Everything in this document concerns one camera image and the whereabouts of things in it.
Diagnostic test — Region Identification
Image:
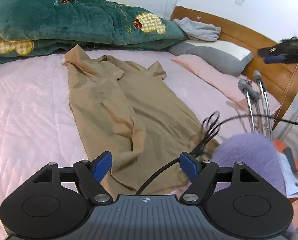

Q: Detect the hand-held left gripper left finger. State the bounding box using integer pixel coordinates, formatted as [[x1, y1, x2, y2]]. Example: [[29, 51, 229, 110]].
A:
[[32, 151, 114, 204]]

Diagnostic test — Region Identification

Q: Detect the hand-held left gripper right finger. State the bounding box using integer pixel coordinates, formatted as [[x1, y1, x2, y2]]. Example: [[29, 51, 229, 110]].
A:
[[179, 152, 261, 204]]

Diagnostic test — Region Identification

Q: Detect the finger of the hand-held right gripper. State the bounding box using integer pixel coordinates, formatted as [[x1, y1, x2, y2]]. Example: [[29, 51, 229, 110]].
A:
[[263, 56, 288, 64], [258, 45, 283, 57]]

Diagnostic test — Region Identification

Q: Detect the tan t-shirt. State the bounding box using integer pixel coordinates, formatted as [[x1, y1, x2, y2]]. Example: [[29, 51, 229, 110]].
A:
[[63, 44, 219, 195]]

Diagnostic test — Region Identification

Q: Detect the wooden headboard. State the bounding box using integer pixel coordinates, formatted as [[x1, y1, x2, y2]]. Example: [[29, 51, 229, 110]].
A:
[[171, 6, 298, 128]]

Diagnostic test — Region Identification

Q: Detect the grey and white pillow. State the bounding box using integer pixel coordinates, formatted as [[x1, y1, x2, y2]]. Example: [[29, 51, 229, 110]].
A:
[[168, 40, 253, 77]]

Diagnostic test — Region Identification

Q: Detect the pink pillow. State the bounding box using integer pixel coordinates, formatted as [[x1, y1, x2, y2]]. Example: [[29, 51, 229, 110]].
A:
[[172, 54, 282, 115]]

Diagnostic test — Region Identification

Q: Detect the purple fuzzy clothing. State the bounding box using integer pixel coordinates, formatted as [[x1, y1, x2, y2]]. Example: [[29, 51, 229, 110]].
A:
[[210, 133, 298, 240]]

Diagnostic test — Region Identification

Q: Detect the grey sweater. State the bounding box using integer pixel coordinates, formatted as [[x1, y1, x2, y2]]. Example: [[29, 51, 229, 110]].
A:
[[174, 17, 222, 42]]

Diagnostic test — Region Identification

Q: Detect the pink quilted bed sheet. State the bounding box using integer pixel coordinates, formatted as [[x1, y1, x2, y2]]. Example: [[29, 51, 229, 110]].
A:
[[0, 50, 282, 240]]

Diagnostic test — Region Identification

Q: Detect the orange and white bag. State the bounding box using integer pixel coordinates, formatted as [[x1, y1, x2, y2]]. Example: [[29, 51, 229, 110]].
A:
[[273, 140, 298, 200]]

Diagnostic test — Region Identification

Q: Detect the green printed blanket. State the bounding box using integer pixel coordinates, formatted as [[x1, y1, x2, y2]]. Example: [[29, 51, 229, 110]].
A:
[[0, 0, 189, 67]]

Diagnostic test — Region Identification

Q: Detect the grey handled metal crutch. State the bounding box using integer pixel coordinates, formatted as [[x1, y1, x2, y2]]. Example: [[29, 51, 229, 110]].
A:
[[253, 70, 273, 138], [238, 79, 262, 134]]

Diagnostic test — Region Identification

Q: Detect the black cable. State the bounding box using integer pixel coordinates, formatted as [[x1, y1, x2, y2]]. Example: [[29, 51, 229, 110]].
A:
[[135, 111, 298, 195]]

